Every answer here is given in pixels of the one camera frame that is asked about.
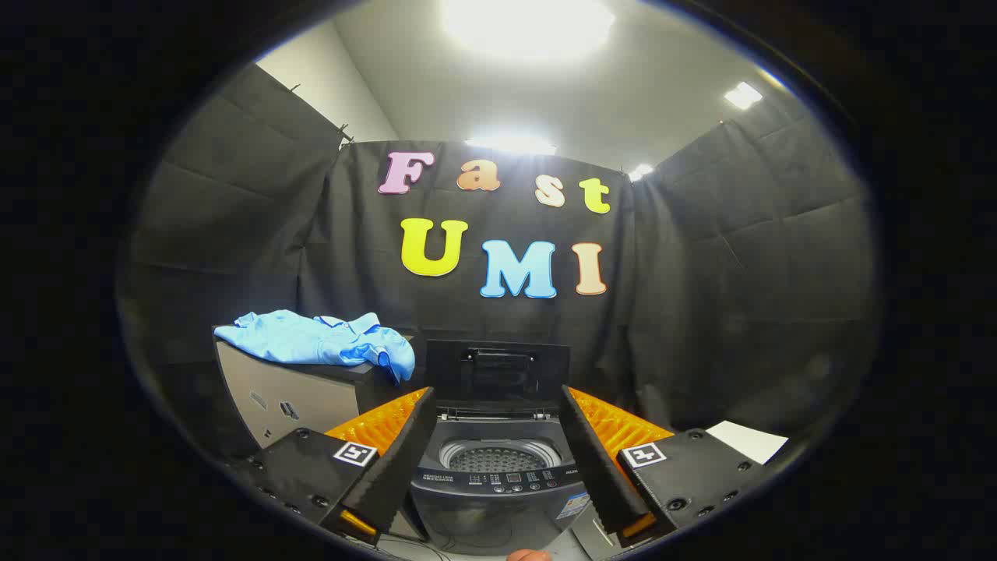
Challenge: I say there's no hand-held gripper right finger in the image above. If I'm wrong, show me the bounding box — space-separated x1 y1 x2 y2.
561 386 768 550

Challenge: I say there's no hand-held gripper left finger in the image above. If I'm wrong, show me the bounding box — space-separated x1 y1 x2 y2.
234 386 437 546

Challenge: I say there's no grey washing machine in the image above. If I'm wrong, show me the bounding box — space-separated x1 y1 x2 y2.
408 409 594 558

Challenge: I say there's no light blue polo shirt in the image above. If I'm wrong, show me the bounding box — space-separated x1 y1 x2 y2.
214 310 417 386

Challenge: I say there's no grey cabinet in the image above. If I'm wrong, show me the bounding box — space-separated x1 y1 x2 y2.
214 333 428 470

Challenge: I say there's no black backdrop cloth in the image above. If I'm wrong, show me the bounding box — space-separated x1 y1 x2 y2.
117 62 881 460

